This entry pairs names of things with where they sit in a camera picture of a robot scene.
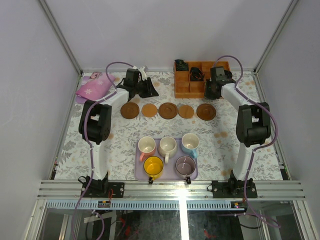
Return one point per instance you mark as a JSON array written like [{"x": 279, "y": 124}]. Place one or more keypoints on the pink folded cloth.
[{"x": 96, "y": 87}]

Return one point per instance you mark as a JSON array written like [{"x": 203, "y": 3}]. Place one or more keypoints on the dark wooden coaster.
[
  {"x": 206, "y": 112},
  {"x": 130, "y": 110},
  {"x": 168, "y": 110}
]

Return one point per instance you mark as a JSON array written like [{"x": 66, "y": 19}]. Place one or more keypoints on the black rolled item top left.
[{"x": 181, "y": 65}]

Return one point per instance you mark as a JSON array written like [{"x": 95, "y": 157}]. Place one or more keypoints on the yellow cup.
[{"x": 153, "y": 166}]

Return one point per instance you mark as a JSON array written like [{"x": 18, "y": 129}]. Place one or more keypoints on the lilac plastic tray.
[{"x": 169, "y": 172}]

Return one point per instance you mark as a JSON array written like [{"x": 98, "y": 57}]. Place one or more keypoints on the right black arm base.
[{"x": 233, "y": 188}]

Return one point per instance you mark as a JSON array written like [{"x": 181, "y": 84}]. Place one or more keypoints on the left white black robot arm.
[{"x": 101, "y": 98}]

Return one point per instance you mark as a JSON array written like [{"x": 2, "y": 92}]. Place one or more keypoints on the aluminium front rail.
[{"x": 274, "y": 190}]

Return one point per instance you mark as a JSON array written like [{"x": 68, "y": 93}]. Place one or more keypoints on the orange wooden compartment box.
[{"x": 186, "y": 89}]

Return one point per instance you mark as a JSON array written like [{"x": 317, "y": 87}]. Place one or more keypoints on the pink cup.
[{"x": 146, "y": 147}]

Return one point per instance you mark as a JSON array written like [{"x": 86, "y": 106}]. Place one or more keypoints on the light wooden coaster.
[
  {"x": 149, "y": 110},
  {"x": 186, "y": 111}
]

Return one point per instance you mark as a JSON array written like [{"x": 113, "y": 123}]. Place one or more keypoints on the blue slotted cable duct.
[{"x": 212, "y": 205}]

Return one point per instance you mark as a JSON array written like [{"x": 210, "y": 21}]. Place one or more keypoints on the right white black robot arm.
[{"x": 253, "y": 125}]

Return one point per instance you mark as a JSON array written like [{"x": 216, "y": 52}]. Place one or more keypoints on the black rolled item orange trim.
[{"x": 196, "y": 75}]

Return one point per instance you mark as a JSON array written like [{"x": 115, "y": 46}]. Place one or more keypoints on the purple grey cup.
[{"x": 185, "y": 167}]

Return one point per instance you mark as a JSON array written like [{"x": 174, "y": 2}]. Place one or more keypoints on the light blue cup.
[{"x": 189, "y": 144}]

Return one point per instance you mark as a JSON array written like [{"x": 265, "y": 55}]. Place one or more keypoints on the beige speckled cup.
[{"x": 167, "y": 148}]

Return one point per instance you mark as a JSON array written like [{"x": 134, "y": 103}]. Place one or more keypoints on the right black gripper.
[{"x": 207, "y": 94}]

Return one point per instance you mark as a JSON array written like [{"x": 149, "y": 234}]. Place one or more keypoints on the black rolled item right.
[{"x": 228, "y": 74}]

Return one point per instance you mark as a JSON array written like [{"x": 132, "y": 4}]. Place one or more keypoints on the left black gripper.
[{"x": 143, "y": 87}]

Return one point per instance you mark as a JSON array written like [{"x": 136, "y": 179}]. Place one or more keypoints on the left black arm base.
[{"x": 102, "y": 188}]

